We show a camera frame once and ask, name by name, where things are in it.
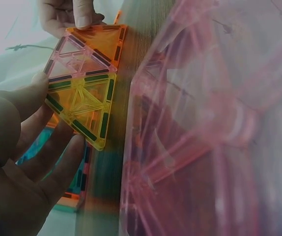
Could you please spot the person's right hand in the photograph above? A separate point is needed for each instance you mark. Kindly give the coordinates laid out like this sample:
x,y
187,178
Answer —
x,y
55,22

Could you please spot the person's right thumb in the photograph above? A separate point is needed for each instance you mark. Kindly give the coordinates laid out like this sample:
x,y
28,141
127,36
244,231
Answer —
x,y
83,12

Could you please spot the yellow triangular magnetic tile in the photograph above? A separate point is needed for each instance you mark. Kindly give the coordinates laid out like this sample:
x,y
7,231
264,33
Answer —
x,y
107,123

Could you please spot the person's left hand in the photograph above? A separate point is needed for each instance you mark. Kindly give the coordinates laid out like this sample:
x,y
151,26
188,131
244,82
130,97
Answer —
x,y
13,186

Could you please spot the pile of multicoloured tiles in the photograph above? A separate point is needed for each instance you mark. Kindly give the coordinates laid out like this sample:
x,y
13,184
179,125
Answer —
x,y
76,179

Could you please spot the person's left fingers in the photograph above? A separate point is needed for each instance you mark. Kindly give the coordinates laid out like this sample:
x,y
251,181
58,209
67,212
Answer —
x,y
55,150

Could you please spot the pink transparent magnetic tile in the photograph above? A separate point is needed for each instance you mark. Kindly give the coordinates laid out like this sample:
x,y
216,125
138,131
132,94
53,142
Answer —
x,y
219,127

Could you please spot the person's left thumb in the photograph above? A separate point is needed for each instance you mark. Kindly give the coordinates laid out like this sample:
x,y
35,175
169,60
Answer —
x,y
29,98

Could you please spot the pink triangular magnetic tile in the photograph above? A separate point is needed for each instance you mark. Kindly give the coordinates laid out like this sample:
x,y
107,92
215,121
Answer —
x,y
88,52

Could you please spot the orange triangular magnetic tile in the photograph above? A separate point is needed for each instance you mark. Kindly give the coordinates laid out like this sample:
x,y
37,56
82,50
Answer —
x,y
104,39

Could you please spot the person's right fingers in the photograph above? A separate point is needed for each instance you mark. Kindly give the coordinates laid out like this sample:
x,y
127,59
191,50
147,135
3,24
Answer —
x,y
53,23

